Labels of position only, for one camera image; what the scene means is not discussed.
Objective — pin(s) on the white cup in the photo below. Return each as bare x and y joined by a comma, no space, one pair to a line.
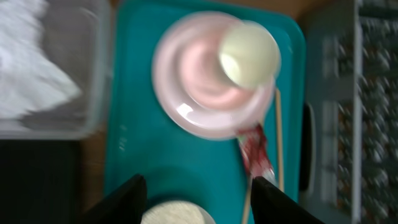
249,55

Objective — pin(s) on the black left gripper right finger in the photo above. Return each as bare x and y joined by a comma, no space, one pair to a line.
271,206

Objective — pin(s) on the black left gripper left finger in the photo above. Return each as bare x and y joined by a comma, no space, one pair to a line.
126,204

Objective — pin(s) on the pink small bowl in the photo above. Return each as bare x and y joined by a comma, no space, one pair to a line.
203,79

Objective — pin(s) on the white napkin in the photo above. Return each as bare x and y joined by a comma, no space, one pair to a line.
30,82

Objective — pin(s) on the clear plastic bin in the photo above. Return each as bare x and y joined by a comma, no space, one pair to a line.
76,39

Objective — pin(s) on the black tray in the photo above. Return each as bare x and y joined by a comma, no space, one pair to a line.
40,181

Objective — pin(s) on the pink plate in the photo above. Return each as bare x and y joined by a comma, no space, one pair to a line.
178,105

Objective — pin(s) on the red sauce packet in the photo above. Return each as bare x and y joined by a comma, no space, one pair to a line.
253,147

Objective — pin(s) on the grey bowl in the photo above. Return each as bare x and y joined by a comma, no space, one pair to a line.
177,212

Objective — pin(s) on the grey dishwasher rack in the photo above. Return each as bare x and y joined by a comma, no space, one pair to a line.
349,138

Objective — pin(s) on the bamboo chopstick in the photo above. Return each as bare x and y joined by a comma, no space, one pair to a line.
278,119
247,199

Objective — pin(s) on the teal plastic tray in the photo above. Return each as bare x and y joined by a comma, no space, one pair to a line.
142,139

